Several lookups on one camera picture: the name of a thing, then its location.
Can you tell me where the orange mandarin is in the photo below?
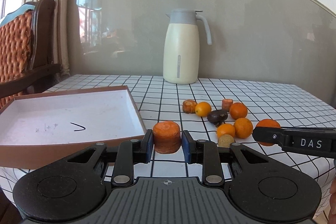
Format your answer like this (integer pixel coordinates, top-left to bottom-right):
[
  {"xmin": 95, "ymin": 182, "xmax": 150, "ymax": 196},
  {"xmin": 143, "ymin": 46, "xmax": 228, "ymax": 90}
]
[
  {"xmin": 234, "ymin": 118, "xmax": 253, "ymax": 139},
  {"xmin": 256, "ymin": 119, "xmax": 281, "ymax": 146},
  {"xmin": 230, "ymin": 102, "xmax": 248, "ymax": 120}
]

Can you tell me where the small orange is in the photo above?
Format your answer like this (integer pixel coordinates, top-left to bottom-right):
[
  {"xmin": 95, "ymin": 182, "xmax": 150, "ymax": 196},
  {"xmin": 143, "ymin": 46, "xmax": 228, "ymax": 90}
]
[{"xmin": 217, "ymin": 123, "xmax": 236, "ymax": 138}]

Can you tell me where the small tan potato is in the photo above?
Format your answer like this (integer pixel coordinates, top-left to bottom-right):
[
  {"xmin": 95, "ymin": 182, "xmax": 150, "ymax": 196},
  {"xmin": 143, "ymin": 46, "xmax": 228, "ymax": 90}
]
[{"xmin": 218, "ymin": 134, "xmax": 235, "ymax": 148}]

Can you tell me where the small carrot chunk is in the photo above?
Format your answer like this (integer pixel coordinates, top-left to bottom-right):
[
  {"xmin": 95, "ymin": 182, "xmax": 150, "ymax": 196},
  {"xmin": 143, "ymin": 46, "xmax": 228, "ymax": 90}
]
[{"xmin": 222, "ymin": 99, "xmax": 234, "ymax": 111}]

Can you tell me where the dark purple passion fruit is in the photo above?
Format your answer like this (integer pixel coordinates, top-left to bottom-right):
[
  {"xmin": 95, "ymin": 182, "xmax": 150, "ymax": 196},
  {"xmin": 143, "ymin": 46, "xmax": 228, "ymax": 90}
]
[{"xmin": 207, "ymin": 109, "xmax": 228, "ymax": 127}]

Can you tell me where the yellow-orange kumquat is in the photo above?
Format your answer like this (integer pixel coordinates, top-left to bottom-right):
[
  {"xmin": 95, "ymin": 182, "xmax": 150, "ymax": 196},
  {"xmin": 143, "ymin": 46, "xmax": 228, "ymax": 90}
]
[{"xmin": 195, "ymin": 102, "xmax": 212, "ymax": 117}]

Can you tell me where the brownish carrot chunk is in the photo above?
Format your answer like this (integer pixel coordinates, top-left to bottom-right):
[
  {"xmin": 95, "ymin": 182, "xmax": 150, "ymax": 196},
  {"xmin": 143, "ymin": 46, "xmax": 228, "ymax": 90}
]
[{"xmin": 182, "ymin": 100, "xmax": 197, "ymax": 114}]

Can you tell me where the large carrot chunk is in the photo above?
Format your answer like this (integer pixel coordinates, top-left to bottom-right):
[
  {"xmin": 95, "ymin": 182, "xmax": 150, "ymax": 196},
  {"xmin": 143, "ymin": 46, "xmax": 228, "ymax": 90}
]
[{"xmin": 153, "ymin": 121, "xmax": 181, "ymax": 154}]

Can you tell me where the person right hand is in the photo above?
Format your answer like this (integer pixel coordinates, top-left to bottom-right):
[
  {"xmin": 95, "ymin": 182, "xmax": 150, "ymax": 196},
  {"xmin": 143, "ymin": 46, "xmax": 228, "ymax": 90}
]
[{"xmin": 330, "ymin": 178, "xmax": 336, "ymax": 194}]

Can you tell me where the checkered white tablecloth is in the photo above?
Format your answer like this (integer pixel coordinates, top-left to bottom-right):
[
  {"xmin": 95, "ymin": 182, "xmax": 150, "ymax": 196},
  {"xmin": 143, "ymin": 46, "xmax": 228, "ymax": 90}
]
[{"xmin": 0, "ymin": 74, "xmax": 336, "ymax": 219}]

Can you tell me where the brown cardboard box tray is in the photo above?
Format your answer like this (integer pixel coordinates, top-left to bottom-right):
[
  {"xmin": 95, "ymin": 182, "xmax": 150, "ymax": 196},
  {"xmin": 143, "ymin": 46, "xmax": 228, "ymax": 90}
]
[{"xmin": 1, "ymin": 86, "xmax": 146, "ymax": 169}]

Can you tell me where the cream thermos jug grey lid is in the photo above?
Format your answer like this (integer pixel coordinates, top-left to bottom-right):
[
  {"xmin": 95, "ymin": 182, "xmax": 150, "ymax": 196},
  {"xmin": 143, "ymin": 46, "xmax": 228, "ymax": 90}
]
[{"xmin": 163, "ymin": 9, "xmax": 212, "ymax": 84}]

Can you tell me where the wooden sofa orange cushion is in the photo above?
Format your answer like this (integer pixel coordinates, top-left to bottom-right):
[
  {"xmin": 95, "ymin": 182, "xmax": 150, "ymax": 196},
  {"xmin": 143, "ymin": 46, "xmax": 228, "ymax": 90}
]
[{"xmin": 1, "ymin": 0, "xmax": 61, "ymax": 107}]

